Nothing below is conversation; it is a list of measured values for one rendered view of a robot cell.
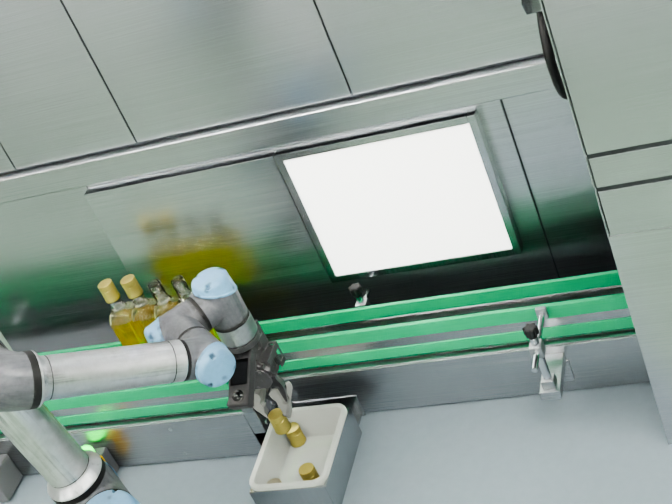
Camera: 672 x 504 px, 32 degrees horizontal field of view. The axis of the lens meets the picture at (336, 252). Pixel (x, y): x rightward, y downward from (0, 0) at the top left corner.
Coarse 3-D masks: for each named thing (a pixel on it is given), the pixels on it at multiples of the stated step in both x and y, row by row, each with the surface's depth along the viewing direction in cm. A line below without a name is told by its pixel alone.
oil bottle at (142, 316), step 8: (144, 304) 254; (152, 304) 255; (136, 312) 254; (144, 312) 253; (152, 312) 254; (136, 320) 255; (144, 320) 254; (152, 320) 254; (144, 328) 256; (144, 336) 257
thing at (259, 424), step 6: (270, 402) 251; (276, 402) 255; (270, 408) 251; (246, 414) 246; (252, 414) 246; (258, 414) 247; (252, 420) 247; (258, 420) 247; (264, 420) 249; (252, 426) 248; (258, 426) 248; (264, 426) 248; (258, 432) 249; (264, 432) 249
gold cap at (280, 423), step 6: (276, 408) 235; (270, 414) 234; (276, 414) 234; (270, 420) 233; (276, 420) 233; (282, 420) 234; (288, 420) 236; (276, 426) 234; (282, 426) 234; (288, 426) 235; (276, 432) 235; (282, 432) 235
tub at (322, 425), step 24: (312, 408) 246; (336, 408) 243; (312, 432) 249; (336, 432) 237; (264, 456) 240; (288, 456) 247; (312, 456) 244; (264, 480) 238; (288, 480) 241; (312, 480) 228
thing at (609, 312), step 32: (448, 320) 233; (480, 320) 231; (512, 320) 229; (544, 320) 227; (576, 320) 226; (608, 320) 224; (288, 352) 248; (320, 352) 247; (352, 352) 244; (384, 352) 242; (416, 352) 240
